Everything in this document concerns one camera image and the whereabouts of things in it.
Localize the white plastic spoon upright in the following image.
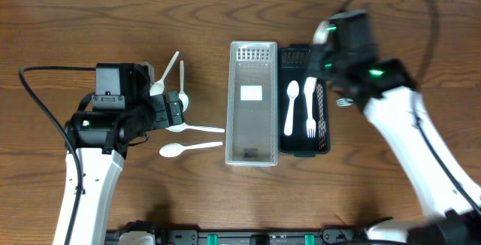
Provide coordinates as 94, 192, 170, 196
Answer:
179, 60, 189, 112

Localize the black rail with green clips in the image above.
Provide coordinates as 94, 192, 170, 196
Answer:
105, 221, 367, 245

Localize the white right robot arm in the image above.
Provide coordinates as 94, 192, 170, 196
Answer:
307, 44, 480, 244

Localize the white plastic fork hidden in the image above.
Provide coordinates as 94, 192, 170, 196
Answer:
303, 19, 331, 95

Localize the black plastic basket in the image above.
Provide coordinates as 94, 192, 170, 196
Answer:
277, 44, 331, 157

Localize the white plastic spoon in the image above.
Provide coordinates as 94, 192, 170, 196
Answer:
283, 80, 300, 136
150, 51, 180, 96
167, 122, 225, 133
179, 60, 189, 112

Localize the clear plastic basket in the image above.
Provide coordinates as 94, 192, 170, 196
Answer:
225, 41, 278, 167

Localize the white plastic fork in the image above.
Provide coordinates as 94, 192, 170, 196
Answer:
304, 90, 316, 138
336, 98, 353, 107

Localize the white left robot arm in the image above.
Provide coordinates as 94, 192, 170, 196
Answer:
53, 147, 169, 244

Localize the white plastic spoon lowest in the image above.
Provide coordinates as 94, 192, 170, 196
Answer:
159, 141, 222, 158

